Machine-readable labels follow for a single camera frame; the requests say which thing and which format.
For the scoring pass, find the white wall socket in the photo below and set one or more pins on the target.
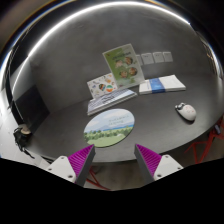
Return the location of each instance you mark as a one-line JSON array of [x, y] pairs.
[[147, 58], [167, 56], [158, 57]]

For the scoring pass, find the white cartoon computer mouse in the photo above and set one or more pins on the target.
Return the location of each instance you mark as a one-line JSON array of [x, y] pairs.
[[186, 111]]

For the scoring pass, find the middle white wall socket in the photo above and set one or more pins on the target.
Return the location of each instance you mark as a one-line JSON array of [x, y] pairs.
[[158, 57]]

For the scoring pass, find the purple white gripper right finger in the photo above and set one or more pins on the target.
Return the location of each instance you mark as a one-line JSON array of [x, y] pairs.
[[153, 166]]

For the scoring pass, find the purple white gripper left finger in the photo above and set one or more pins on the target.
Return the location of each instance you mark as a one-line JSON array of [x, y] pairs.
[[75, 167]]

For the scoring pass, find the black monitor panel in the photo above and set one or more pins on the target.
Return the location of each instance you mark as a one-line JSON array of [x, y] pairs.
[[32, 108]]

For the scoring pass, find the white illustrated leaning booklet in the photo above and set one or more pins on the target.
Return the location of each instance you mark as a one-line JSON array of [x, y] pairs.
[[102, 85]]

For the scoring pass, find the round landscape mouse pad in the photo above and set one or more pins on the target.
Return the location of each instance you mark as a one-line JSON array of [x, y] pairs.
[[109, 128]]

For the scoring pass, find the striped grey flat book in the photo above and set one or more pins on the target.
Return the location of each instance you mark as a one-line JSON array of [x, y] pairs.
[[108, 100]]

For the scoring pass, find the red metal table leg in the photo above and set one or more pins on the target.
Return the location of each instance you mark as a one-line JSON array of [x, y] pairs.
[[217, 132]]

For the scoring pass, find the left white wall socket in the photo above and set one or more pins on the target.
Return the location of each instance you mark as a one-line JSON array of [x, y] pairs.
[[147, 58]]

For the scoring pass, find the green upright booklet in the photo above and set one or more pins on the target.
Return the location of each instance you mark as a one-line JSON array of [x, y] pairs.
[[124, 65]]

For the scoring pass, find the right white wall socket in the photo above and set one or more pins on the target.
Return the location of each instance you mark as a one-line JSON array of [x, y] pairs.
[[167, 56]]

